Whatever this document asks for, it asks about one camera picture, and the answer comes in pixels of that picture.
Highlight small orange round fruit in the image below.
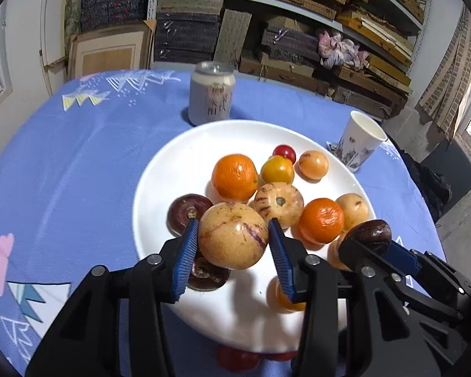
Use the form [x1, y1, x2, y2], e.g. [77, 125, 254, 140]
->
[294, 150, 329, 181]

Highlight brick pattern sheet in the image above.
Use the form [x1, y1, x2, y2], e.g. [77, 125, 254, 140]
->
[416, 8, 471, 142]

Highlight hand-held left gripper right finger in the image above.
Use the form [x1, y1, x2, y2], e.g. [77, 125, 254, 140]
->
[268, 218, 444, 377]

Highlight dark purple passion fruit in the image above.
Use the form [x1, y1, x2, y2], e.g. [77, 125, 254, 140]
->
[167, 194, 214, 238]

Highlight stack of grey woven boxes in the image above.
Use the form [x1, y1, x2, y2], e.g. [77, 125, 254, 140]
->
[155, 0, 224, 63]

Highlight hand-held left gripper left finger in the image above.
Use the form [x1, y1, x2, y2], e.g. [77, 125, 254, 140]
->
[25, 218, 200, 377]

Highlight pink cloth bundle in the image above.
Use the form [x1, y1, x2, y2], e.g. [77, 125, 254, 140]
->
[316, 27, 370, 70]

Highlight cardboard framed panel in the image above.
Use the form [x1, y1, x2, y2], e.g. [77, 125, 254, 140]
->
[68, 24, 154, 81]

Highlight orange cherry tomato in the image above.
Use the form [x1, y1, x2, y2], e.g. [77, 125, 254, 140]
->
[266, 276, 307, 313]

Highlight dark brown round fruit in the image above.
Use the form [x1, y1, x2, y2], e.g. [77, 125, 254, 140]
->
[187, 257, 231, 292]
[343, 220, 392, 257]

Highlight white printed paper cup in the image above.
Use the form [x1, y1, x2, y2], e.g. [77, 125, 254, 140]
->
[335, 111, 388, 172]

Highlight green patterned board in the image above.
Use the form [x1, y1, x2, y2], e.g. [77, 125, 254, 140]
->
[65, 0, 83, 44]

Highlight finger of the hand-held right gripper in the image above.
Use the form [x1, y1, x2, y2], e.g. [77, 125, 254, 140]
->
[338, 233, 462, 325]
[385, 239, 471, 299]

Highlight large yellow pepino melon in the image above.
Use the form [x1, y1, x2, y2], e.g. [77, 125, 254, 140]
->
[198, 202, 269, 270]

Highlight stack of dark patterned boxes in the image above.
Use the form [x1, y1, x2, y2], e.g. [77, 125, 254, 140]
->
[80, 0, 150, 32]

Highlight red cherry tomato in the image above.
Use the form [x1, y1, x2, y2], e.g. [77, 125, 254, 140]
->
[272, 145, 297, 164]
[218, 345, 261, 372]

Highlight large mandarin orange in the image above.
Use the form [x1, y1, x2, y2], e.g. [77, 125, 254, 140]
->
[211, 153, 259, 202]

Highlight small tan pepino melon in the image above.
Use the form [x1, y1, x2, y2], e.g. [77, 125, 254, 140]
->
[335, 193, 371, 232]

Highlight small mandarin orange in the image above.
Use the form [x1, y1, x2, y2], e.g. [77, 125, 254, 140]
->
[298, 198, 345, 244]

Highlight white drink can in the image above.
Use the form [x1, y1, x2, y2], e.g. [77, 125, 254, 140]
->
[188, 61, 236, 126]

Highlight yellow cherry tomato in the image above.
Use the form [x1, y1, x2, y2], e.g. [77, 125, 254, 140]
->
[260, 156, 295, 185]

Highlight metal shelf rack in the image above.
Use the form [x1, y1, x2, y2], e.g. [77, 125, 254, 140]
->
[149, 0, 432, 118]

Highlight small tan round fruit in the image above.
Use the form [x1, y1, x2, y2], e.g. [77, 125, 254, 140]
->
[327, 232, 352, 271]

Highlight black bag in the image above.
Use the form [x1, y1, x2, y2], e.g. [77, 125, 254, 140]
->
[388, 137, 471, 221]

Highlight white oval plate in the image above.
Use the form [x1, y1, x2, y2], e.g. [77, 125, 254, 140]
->
[132, 119, 377, 353]

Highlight striped pepino melon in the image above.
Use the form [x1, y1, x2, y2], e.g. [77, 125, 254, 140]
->
[253, 183, 304, 229]

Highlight blue printed tablecloth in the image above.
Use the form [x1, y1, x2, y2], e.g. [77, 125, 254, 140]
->
[0, 68, 446, 377]

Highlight white door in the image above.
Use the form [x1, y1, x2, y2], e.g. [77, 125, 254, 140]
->
[39, 0, 73, 95]

